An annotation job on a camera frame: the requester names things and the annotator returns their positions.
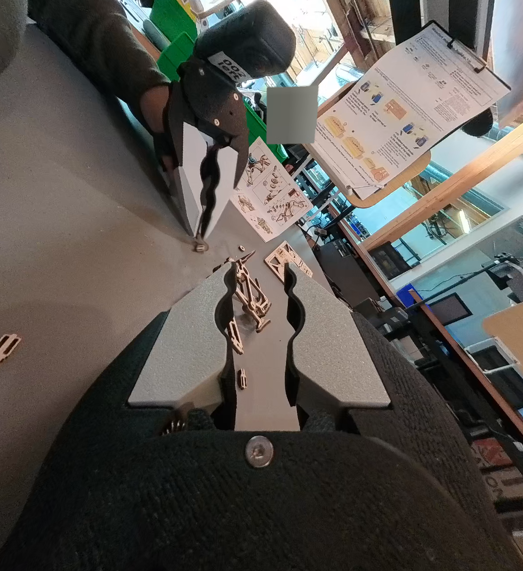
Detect printed instruction sheet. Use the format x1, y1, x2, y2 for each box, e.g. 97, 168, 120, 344
314, 19, 513, 202

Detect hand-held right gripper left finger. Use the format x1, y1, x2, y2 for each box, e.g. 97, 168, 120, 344
128, 263, 238, 409

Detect black tripod stand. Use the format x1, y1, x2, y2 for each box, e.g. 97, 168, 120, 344
410, 251, 523, 314

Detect person's left hand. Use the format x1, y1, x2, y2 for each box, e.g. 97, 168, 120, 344
138, 84, 176, 174

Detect person's left forearm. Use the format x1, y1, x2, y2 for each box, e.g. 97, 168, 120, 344
27, 0, 171, 109

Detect desk with brown edge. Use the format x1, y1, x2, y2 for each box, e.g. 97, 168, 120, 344
408, 288, 523, 465

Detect wooden parts sheet slotted strips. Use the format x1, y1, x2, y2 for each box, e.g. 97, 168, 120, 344
263, 240, 314, 285

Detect black flat box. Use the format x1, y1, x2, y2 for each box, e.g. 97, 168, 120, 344
312, 238, 381, 309

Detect grey power adapter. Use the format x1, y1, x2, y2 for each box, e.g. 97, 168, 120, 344
354, 298, 410, 332

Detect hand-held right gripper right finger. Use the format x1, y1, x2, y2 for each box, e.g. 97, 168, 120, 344
284, 262, 392, 411

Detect tan rounded board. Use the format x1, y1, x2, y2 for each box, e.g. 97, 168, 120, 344
481, 301, 523, 381

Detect brown cardboard boxes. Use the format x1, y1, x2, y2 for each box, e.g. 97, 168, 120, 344
470, 436, 523, 506

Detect wooden support post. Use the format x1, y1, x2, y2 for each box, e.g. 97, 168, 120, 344
361, 104, 523, 253

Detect wooden clipboard stand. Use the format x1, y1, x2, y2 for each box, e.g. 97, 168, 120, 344
303, 79, 432, 210

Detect wooden model frame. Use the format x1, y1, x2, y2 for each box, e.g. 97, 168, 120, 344
211, 249, 273, 356

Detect large green plastic bin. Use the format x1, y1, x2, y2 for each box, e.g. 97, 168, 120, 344
149, 0, 290, 164

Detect blue plastic bin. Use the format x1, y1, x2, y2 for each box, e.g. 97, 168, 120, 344
396, 285, 423, 309

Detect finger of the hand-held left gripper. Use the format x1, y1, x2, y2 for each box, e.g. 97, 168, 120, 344
199, 145, 241, 240
171, 122, 215, 238

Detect silver air duct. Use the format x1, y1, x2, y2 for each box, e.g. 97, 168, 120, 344
486, 122, 523, 164

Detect dark monitor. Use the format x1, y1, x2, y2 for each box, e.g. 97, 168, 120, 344
425, 292, 470, 325

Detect assembly instruction booklet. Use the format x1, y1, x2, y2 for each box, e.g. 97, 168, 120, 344
229, 137, 314, 244

